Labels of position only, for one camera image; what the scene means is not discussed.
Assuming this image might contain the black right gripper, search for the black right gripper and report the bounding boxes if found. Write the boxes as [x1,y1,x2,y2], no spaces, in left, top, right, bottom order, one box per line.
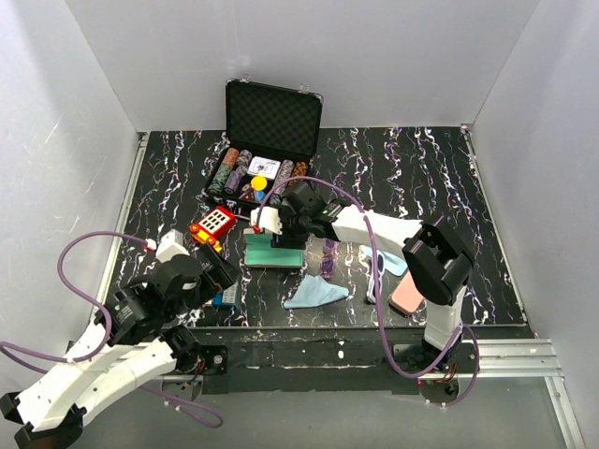
[270,204,312,252]

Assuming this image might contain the grey glasses case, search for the grey glasses case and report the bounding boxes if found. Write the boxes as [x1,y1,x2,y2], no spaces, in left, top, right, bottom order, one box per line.
[243,228,304,268]

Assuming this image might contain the light blue cleaning cloth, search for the light blue cleaning cloth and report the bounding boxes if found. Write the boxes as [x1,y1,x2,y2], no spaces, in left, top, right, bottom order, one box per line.
[284,275,349,310]

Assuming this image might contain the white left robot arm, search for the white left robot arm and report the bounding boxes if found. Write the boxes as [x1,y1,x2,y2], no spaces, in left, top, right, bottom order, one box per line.
[1,244,241,448]

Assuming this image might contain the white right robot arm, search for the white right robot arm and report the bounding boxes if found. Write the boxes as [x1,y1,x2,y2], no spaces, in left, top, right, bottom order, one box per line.
[253,181,475,372]

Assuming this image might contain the purple translucent sunglasses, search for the purple translucent sunglasses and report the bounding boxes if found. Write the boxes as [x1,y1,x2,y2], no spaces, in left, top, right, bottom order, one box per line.
[320,239,339,280]

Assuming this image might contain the light blue cloth under sunglasses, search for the light blue cloth under sunglasses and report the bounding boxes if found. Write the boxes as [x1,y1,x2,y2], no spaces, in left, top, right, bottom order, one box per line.
[375,250,407,277]

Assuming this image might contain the blue grey brick block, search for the blue grey brick block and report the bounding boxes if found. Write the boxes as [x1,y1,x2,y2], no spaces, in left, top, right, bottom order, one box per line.
[212,282,240,309]

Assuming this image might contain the red yellow toy bus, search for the red yellow toy bus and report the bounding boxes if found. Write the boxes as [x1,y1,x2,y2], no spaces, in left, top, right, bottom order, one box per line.
[189,206,237,253]

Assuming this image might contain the yellow dealer button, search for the yellow dealer button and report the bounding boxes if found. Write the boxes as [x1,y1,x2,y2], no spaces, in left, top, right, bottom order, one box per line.
[250,176,268,192]

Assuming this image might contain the white card deck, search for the white card deck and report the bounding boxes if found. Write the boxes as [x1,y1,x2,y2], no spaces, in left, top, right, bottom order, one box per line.
[247,156,281,180]

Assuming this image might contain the black poker chip case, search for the black poker chip case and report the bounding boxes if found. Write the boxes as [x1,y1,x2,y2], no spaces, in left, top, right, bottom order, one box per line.
[203,79,324,209]

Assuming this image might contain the pink glasses case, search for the pink glasses case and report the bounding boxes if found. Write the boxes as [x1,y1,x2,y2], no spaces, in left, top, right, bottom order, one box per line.
[388,272,424,315]

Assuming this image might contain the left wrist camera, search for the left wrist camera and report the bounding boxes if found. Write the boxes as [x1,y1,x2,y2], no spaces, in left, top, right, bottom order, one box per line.
[155,229,189,263]

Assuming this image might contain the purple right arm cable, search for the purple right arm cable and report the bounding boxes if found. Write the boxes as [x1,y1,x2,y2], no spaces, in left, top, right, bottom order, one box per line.
[256,176,481,407]

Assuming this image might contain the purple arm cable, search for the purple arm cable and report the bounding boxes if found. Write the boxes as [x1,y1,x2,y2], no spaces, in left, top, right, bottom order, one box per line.
[0,230,225,429]
[256,176,481,407]

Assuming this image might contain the white frame sunglasses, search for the white frame sunglasses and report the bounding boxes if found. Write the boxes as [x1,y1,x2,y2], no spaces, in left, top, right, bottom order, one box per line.
[366,251,386,305]

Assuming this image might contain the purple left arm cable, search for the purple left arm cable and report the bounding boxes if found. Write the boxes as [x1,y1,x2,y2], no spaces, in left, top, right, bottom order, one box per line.
[0,230,225,429]

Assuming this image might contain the aluminium front rail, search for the aluminium front rail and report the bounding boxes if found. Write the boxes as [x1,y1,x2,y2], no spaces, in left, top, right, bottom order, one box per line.
[58,336,586,449]

